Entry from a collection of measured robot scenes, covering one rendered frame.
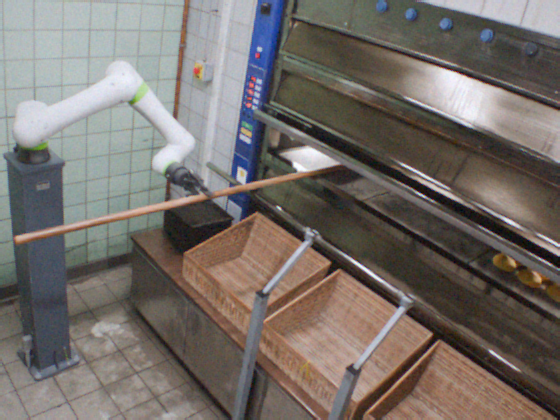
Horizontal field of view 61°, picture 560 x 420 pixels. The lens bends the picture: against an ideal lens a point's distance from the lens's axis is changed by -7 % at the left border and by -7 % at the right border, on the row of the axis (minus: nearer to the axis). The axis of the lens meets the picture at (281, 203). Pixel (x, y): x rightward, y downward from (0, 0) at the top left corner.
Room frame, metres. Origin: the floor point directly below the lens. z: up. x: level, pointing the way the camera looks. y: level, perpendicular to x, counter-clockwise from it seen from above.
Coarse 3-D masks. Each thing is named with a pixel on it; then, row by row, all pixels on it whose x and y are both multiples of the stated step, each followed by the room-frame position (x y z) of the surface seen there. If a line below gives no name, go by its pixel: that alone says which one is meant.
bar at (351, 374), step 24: (216, 168) 2.17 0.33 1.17; (288, 216) 1.83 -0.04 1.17; (312, 240) 1.72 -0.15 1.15; (288, 264) 1.66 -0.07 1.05; (360, 264) 1.57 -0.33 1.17; (384, 288) 1.47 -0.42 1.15; (264, 312) 1.58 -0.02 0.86; (384, 336) 1.34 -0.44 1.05; (360, 360) 1.28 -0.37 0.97; (240, 384) 1.57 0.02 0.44; (240, 408) 1.56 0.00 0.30; (336, 408) 1.24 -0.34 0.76
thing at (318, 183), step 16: (272, 160) 2.45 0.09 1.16; (288, 160) 2.43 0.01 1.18; (336, 192) 2.15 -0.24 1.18; (352, 208) 2.07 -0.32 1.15; (368, 208) 2.05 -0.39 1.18; (384, 224) 1.94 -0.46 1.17; (400, 224) 1.95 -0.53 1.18; (400, 240) 1.88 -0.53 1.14; (416, 240) 1.83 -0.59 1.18; (432, 256) 1.77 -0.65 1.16; (448, 256) 1.75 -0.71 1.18; (464, 272) 1.67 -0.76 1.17; (480, 272) 1.67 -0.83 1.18; (480, 288) 1.61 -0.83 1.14; (496, 288) 1.57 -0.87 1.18; (512, 304) 1.52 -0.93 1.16; (528, 304) 1.50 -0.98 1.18; (544, 320) 1.43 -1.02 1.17
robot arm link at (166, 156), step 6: (162, 150) 2.07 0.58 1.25; (168, 150) 2.06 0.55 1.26; (156, 156) 2.05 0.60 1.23; (162, 156) 2.04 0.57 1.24; (168, 156) 2.04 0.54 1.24; (174, 156) 2.05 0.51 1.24; (156, 162) 2.02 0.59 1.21; (162, 162) 2.01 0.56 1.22; (168, 162) 2.00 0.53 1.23; (156, 168) 2.02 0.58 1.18; (162, 168) 1.99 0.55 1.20; (162, 174) 1.99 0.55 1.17
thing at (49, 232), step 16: (288, 176) 2.16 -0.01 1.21; (304, 176) 2.23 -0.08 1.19; (224, 192) 1.88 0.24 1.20; (240, 192) 1.95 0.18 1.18; (144, 208) 1.61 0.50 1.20; (160, 208) 1.66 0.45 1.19; (80, 224) 1.42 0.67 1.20; (96, 224) 1.46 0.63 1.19; (16, 240) 1.26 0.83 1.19; (32, 240) 1.29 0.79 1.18
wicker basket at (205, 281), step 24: (264, 216) 2.39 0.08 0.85; (216, 240) 2.22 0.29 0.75; (240, 240) 2.35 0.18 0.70; (264, 240) 2.32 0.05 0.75; (288, 240) 2.24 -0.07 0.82; (192, 264) 2.02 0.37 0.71; (216, 264) 2.23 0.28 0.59; (312, 264) 2.11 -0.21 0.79; (216, 288) 1.89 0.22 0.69; (240, 288) 2.07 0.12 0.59; (264, 288) 2.11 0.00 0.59; (288, 288) 2.12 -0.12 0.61; (240, 312) 1.77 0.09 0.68
